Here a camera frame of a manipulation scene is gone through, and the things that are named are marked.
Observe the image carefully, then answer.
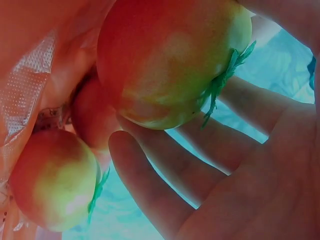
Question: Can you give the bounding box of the red and green round fruit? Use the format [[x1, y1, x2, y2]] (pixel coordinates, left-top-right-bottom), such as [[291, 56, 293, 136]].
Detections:
[[96, 0, 258, 131], [71, 76, 124, 152], [8, 128, 111, 233]]

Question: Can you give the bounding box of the translucent textured plastic bag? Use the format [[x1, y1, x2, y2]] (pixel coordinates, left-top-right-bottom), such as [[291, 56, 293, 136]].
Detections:
[[0, 0, 118, 240]]

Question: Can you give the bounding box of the person's right hand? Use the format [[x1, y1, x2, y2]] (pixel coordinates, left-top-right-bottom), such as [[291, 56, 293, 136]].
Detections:
[[108, 0, 320, 240]]

